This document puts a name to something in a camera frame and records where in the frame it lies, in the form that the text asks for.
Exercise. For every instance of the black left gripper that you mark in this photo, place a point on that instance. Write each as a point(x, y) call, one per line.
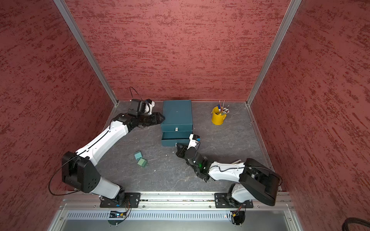
point(156, 118)

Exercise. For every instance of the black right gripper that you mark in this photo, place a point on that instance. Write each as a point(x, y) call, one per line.
point(180, 152)

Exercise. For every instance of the teal green plug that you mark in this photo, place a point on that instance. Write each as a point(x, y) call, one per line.
point(138, 155)

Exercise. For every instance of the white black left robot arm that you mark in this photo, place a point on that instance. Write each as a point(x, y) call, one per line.
point(78, 168)

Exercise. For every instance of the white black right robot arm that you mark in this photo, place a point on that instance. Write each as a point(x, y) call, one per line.
point(252, 180)

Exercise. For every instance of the dark teal drawer cabinet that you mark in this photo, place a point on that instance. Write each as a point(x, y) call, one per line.
point(177, 112)

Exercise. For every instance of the yellow pen cup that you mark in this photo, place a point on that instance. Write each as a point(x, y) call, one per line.
point(217, 116)

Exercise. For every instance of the dark green plug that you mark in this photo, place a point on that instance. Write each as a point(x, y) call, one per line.
point(142, 162)

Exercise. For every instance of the pens in cup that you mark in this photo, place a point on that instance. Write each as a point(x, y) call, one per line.
point(222, 110)

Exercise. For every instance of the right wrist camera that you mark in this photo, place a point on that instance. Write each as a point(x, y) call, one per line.
point(193, 140)

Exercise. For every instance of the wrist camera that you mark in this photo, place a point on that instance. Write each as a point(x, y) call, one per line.
point(193, 140)
point(141, 107)

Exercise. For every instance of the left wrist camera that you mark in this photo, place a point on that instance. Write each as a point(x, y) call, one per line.
point(141, 107)

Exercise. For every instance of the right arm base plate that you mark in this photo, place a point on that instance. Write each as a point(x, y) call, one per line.
point(222, 200)

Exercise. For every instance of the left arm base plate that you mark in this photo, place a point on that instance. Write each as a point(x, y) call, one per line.
point(123, 200)

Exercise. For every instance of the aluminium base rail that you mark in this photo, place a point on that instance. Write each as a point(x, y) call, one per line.
point(175, 211)

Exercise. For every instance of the left aluminium corner post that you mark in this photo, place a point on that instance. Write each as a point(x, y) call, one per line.
point(71, 23)

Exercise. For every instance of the aluminium corner post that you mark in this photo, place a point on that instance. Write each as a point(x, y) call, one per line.
point(71, 23)
point(282, 30)

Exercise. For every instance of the black cable corner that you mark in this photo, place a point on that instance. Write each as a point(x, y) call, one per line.
point(356, 221)

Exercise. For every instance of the right aluminium corner post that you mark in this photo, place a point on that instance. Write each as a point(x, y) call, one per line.
point(282, 30)

